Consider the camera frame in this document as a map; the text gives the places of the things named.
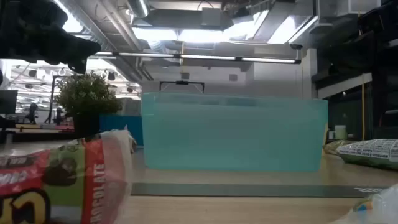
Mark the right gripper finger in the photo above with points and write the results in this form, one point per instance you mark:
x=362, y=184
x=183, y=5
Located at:
x=337, y=53

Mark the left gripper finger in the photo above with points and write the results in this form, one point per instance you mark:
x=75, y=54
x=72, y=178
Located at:
x=84, y=49

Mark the red green chocolate granola bar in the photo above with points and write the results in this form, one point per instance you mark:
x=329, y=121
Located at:
x=62, y=174

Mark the background black robot arm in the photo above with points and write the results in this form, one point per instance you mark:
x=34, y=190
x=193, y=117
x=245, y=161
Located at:
x=31, y=112

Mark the green granola bar white label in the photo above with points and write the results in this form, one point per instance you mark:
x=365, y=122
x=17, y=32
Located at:
x=370, y=152

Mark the bushy green potted plant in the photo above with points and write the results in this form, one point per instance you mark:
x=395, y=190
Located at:
x=87, y=93

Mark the black tripod stand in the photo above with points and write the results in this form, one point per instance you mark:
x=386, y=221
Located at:
x=52, y=99

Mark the black monitor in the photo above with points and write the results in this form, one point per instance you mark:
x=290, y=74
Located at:
x=7, y=101

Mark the white green container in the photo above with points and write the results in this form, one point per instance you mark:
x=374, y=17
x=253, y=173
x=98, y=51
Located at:
x=340, y=132

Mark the blue plastic bin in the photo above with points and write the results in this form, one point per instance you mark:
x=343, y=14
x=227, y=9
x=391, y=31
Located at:
x=115, y=127

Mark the background workbench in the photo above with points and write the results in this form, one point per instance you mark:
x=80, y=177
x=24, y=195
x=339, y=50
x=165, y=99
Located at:
x=31, y=133

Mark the long linear ceiling light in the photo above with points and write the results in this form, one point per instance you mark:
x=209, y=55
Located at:
x=205, y=57

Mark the grey ceiling junction box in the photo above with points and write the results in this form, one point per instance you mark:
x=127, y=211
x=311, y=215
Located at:
x=211, y=17

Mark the green translucent plastic bin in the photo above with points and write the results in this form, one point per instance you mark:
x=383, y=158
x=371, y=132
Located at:
x=233, y=133

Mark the clear plastic wrapper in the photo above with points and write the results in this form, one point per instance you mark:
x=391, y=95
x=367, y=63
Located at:
x=379, y=208

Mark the black-bordered clear work mat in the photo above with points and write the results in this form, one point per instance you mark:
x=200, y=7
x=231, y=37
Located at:
x=248, y=190

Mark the silver round ventilation duct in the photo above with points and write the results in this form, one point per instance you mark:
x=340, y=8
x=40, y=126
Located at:
x=138, y=7

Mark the black background rig frame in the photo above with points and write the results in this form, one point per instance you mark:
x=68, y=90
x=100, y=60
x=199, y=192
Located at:
x=182, y=82

